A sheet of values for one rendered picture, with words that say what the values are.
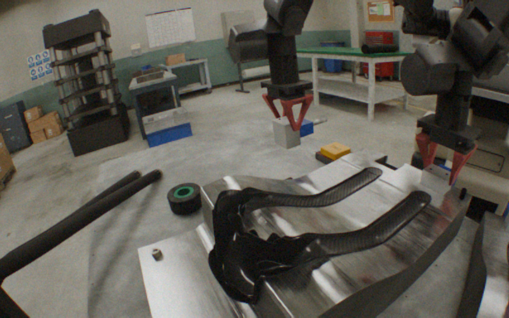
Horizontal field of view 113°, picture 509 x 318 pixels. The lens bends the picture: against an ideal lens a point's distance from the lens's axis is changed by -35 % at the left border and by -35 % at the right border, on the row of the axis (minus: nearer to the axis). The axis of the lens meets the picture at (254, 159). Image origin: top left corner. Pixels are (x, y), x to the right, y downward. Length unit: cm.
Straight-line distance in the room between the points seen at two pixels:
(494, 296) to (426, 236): 13
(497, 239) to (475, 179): 32
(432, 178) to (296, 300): 32
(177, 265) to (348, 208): 27
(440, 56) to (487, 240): 29
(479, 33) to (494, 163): 47
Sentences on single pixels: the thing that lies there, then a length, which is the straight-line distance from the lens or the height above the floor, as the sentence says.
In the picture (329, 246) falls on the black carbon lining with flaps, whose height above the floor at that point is 91.
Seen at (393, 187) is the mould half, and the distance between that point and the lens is 46.
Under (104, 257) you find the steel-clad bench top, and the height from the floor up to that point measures 80.
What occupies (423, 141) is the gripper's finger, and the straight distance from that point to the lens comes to 45.
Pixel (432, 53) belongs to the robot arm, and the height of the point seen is 111.
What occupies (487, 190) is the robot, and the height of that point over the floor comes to 78.
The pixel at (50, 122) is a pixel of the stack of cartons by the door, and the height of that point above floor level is 36.
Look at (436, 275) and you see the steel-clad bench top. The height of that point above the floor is 80.
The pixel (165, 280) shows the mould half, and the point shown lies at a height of 86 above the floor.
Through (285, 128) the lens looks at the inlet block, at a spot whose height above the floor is 95.
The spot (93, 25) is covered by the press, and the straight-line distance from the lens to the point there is 403.
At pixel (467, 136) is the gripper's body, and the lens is 42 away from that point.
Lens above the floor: 113
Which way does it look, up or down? 26 degrees down
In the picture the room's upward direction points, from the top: 7 degrees counter-clockwise
